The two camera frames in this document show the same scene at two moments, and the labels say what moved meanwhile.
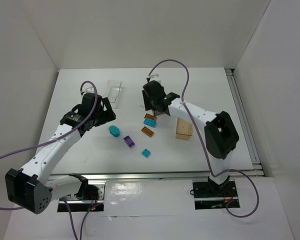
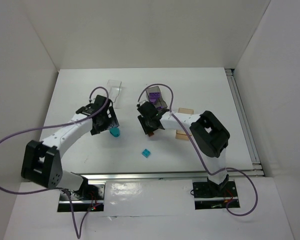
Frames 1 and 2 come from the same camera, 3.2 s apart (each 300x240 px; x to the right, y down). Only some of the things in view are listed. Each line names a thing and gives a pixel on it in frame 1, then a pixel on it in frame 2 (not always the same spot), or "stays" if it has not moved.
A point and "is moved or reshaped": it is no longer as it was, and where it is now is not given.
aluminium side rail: [244, 122] stays
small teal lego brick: [146, 153] stays
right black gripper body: [154, 106] -> [145, 125]
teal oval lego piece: [114, 131] stays
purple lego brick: [129, 141] is moved or reshaped
